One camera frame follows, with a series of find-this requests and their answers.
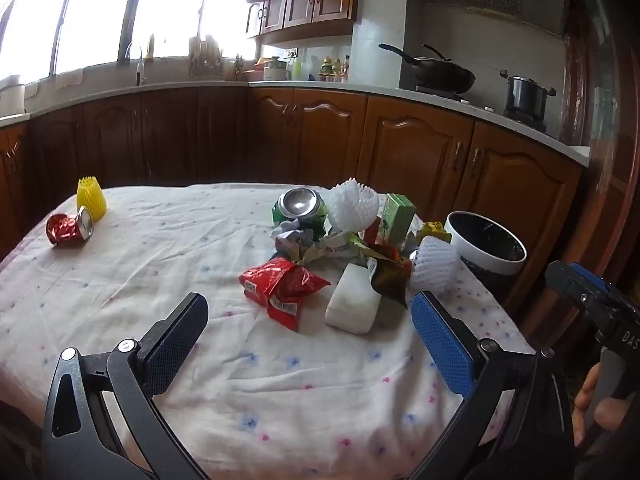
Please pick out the black wok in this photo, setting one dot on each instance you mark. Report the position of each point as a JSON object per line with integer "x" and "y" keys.
{"x": 440, "y": 77}

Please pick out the steel cooking pot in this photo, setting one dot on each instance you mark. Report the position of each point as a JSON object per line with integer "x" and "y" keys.
{"x": 525, "y": 95}

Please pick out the gas stove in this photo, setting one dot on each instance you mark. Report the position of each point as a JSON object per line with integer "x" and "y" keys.
{"x": 477, "y": 106}

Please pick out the red snack packet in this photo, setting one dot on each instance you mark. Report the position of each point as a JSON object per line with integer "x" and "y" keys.
{"x": 280, "y": 285}

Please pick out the brown foil wrapper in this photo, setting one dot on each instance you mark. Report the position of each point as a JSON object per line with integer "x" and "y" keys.
{"x": 390, "y": 275}

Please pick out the white bin with black bag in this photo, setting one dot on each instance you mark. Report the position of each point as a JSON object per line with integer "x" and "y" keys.
{"x": 485, "y": 255}

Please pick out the condiment bottle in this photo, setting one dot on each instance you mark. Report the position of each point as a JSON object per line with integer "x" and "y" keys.
{"x": 326, "y": 71}
{"x": 341, "y": 70}

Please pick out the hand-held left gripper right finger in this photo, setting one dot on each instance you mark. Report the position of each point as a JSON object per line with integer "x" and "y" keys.
{"x": 442, "y": 347}

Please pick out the yellow foam fruit net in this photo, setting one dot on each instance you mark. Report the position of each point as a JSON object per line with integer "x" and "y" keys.
{"x": 92, "y": 202}

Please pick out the crumpled white paper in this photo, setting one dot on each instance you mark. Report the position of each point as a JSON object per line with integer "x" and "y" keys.
{"x": 295, "y": 237}

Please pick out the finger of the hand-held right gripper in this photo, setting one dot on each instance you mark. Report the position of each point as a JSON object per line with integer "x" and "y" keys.
{"x": 590, "y": 280}

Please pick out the wall socket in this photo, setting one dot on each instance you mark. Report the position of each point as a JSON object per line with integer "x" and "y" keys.
{"x": 291, "y": 53}

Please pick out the round white foam fruit net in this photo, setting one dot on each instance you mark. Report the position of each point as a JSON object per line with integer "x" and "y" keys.
{"x": 435, "y": 265}

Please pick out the crushed red can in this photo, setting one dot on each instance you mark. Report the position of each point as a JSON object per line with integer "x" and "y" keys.
{"x": 65, "y": 230}

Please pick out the kitchen window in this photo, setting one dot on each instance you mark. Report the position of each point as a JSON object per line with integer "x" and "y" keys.
{"x": 90, "y": 20}

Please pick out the white foam block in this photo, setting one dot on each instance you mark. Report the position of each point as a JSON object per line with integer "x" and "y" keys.
{"x": 350, "y": 305}

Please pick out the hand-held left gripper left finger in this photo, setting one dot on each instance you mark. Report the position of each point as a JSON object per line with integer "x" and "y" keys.
{"x": 175, "y": 347}

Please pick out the wide white foam fruit net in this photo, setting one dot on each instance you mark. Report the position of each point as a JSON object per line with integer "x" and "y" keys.
{"x": 350, "y": 207}

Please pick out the kitchen faucet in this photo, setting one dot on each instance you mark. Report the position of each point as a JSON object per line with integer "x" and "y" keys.
{"x": 141, "y": 67}

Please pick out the crushed green can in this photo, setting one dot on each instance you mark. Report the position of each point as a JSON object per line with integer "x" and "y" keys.
{"x": 300, "y": 205}

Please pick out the green bottle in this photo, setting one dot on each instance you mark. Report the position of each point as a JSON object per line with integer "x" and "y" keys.
{"x": 299, "y": 71}

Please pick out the person's right hand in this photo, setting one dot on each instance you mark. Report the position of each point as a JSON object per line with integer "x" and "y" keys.
{"x": 615, "y": 415}

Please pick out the wooden base cabinets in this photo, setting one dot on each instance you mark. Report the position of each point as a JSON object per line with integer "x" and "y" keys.
{"x": 400, "y": 145}

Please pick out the wooden wall cabinets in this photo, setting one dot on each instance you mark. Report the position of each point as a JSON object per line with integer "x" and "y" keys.
{"x": 300, "y": 0}

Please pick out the white floral tablecloth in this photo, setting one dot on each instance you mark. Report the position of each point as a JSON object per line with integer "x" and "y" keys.
{"x": 200, "y": 260}

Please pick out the white countertop container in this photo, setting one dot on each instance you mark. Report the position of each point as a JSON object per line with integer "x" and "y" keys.
{"x": 11, "y": 97}

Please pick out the white kitchen countertop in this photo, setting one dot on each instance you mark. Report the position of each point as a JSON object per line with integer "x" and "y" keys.
{"x": 350, "y": 91}

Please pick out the green carton box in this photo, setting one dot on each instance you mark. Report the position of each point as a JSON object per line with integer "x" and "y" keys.
{"x": 400, "y": 220}

